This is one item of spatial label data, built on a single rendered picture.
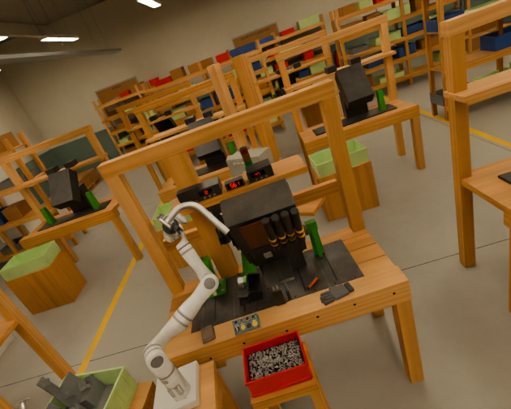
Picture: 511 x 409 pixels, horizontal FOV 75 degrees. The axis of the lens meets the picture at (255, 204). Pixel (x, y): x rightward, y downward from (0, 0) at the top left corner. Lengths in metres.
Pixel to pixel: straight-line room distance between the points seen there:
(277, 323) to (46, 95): 12.18
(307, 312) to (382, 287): 0.44
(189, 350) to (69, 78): 11.53
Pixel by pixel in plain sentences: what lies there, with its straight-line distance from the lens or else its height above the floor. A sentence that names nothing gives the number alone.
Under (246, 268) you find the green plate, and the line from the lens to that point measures 2.01.
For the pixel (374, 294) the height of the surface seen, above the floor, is 0.87.
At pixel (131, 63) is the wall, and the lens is 12.16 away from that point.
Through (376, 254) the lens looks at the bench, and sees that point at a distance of 2.26.
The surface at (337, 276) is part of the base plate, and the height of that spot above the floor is 0.90.
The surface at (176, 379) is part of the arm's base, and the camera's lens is 1.86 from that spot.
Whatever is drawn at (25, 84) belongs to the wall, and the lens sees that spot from 13.61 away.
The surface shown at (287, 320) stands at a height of 0.90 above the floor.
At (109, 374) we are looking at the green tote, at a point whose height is 0.92.
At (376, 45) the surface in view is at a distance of 9.20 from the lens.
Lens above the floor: 2.30
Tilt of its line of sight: 26 degrees down
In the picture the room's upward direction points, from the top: 21 degrees counter-clockwise
